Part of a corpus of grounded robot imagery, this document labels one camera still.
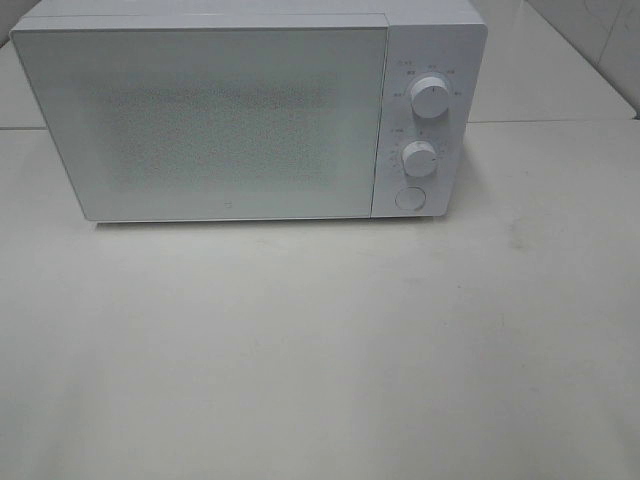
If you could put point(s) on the white round knob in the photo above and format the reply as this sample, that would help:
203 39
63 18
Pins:
429 96
419 159

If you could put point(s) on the white microwave door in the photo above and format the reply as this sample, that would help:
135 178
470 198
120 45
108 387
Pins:
206 125

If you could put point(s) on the white round door button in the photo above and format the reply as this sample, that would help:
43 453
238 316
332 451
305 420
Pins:
410 199

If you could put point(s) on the white microwave oven body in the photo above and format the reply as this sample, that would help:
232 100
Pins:
445 38

